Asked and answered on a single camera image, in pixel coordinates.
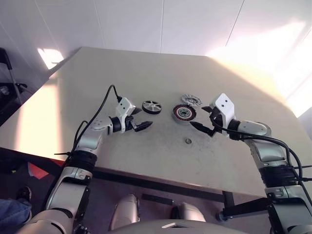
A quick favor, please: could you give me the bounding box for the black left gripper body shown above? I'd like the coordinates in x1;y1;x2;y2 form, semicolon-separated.
125;115;139;133

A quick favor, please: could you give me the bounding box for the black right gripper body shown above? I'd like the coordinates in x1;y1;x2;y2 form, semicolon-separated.
208;107;224;137

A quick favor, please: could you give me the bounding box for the black rotor wheel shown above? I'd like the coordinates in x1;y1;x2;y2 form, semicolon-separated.
142;100;162;114

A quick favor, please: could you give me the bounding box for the copper wound stator disc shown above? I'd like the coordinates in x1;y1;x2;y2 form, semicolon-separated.
171;103;196;125

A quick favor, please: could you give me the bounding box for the silver gear plate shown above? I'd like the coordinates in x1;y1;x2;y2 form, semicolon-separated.
180;93;202;107

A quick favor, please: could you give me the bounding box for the black flat bar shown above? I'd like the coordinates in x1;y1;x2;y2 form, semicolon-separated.
141;194;173;206

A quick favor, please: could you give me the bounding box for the rounded beige robot leg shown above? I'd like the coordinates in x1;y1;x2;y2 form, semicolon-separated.
108;194;141;231
170;202;207;223

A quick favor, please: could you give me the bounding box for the silver robot torso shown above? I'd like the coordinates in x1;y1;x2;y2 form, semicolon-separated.
107;218;247;234

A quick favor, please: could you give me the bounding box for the red object under table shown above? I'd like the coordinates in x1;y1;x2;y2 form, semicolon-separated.
27;162;53;180

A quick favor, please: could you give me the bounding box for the silver cart pole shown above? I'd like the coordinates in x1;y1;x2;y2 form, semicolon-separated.
9;69;23;103

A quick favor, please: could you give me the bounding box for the black sneaker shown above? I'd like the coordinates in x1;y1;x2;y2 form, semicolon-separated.
16;185;32;203

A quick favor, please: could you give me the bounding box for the black equipment cart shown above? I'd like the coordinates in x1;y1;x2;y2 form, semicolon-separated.
0;47;29;127

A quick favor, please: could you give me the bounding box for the blue jeans leg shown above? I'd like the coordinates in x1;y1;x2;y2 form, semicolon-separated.
0;197;33;226

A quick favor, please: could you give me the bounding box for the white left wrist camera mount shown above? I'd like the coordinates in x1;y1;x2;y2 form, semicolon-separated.
115;97;137;134

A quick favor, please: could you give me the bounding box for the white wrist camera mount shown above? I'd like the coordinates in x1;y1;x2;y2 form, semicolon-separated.
115;97;137;134
209;93;236;127

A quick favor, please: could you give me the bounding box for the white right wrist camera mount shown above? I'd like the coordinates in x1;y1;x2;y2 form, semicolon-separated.
209;93;236;127

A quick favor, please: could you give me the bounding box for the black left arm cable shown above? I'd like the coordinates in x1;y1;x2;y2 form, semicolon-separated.
70;84;123;156

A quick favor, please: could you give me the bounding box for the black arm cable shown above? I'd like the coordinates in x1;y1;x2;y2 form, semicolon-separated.
210;117;312;205
70;84;123;156

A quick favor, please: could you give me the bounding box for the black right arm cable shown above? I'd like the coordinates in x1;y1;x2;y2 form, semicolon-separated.
210;117;312;205

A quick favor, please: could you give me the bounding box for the black table frame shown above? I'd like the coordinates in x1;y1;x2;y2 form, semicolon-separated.
0;147;270;223

